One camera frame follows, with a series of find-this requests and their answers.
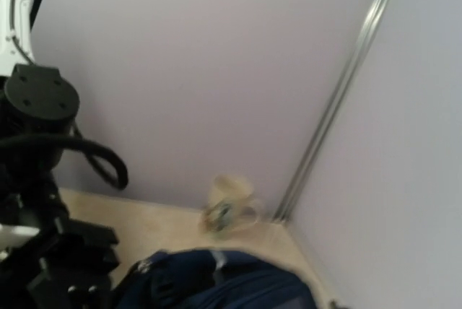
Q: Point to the navy blue student backpack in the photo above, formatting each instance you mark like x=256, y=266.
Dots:
x=210, y=278

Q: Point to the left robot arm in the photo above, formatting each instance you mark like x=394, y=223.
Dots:
x=48, y=259

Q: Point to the white patterned ceramic cup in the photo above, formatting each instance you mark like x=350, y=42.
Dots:
x=231, y=206

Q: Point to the left aluminium frame post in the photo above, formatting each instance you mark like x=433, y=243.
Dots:
x=351, y=67

